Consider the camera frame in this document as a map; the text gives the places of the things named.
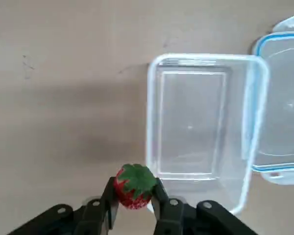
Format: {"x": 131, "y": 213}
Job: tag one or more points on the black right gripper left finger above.
{"x": 88, "y": 220}

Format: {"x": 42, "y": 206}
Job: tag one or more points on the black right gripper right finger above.
{"x": 186, "y": 220}

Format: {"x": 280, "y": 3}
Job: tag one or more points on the red strawberry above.
{"x": 134, "y": 188}

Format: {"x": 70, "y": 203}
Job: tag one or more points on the clear plastic box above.
{"x": 193, "y": 117}

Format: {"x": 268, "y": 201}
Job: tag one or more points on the clear lid with blue seal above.
{"x": 284, "y": 98}

